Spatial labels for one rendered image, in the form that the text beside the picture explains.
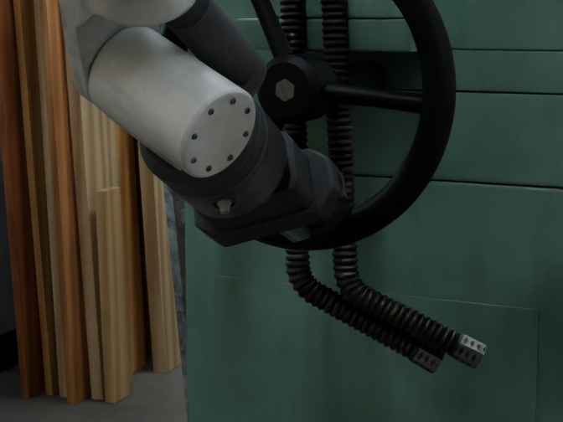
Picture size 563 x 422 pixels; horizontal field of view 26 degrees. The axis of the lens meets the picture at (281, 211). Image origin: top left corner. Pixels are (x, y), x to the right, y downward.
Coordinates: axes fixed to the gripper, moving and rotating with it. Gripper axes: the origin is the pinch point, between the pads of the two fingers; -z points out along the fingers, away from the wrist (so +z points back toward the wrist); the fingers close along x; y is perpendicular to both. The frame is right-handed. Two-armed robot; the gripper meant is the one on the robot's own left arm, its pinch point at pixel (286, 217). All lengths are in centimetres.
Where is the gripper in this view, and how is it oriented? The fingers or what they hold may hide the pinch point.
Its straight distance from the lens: 101.0
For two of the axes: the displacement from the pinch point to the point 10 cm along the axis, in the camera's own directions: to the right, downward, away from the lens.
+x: 9.2, -2.6, -3.0
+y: -1.1, -8.9, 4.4
